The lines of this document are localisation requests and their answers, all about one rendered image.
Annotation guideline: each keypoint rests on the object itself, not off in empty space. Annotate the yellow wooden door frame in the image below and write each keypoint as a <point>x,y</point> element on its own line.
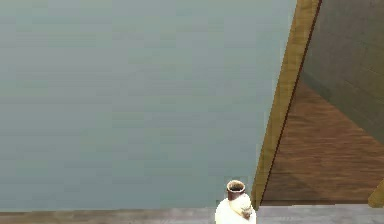
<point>286,100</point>

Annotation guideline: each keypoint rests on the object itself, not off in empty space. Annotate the cream vase with brown neck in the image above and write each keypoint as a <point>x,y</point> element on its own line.
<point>230,211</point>

